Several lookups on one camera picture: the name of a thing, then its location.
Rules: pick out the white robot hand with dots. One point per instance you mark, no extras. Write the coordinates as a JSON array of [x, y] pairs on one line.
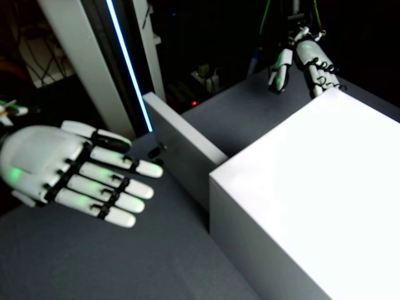
[[307, 50], [37, 156]]

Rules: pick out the large white box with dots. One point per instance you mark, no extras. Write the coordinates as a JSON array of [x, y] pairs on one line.
[[297, 172]]

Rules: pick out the white power strip with plugs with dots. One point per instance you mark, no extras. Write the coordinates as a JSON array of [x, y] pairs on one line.
[[211, 79]]

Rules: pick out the grey table cloth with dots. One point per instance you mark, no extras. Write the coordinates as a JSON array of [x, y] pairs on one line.
[[93, 256]]

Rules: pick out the white column with light strip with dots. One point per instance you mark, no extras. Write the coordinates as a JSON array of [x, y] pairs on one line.
[[81, 47]]

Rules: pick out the blue and white post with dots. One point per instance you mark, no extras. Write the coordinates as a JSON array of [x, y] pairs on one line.
[[254, 61]]

